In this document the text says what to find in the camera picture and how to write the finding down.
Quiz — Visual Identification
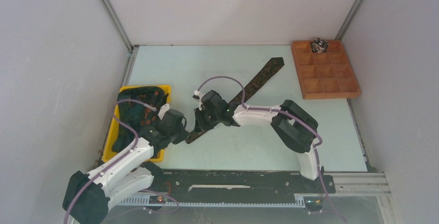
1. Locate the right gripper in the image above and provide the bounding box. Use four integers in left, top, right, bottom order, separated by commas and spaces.
194, 106, 221, 133

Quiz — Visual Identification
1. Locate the dark key-patterned tie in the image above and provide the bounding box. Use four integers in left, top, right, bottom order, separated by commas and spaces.
185, 57, 284, 144

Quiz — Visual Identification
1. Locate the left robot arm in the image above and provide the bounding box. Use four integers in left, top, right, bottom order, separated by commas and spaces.
62, 104, 188, 223

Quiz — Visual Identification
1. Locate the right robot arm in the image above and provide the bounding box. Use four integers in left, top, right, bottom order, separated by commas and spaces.
193, 90, 322, 192

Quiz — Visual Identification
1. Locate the dark green ties pile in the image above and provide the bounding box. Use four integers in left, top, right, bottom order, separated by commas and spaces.
111, 86, 169, 153

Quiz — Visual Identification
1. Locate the yellow plastic bin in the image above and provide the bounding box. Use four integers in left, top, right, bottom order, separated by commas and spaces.
101, 85, 171, 162

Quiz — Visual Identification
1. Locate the wooden compartment tray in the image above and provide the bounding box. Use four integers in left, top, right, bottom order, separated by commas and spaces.
291, 40, 361, 100

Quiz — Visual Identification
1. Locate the rolled patterned tie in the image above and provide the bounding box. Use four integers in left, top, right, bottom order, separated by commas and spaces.
310, 38, 329, 53

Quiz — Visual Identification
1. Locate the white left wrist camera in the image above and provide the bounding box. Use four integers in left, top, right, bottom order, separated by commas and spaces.
157, 103, 170, 120

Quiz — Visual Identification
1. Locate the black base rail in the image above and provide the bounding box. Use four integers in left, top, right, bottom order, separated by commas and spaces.
149, 169, 336, 206

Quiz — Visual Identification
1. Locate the aluminium frame rail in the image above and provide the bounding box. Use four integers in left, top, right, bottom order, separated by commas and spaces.
114, 172, 390, 208

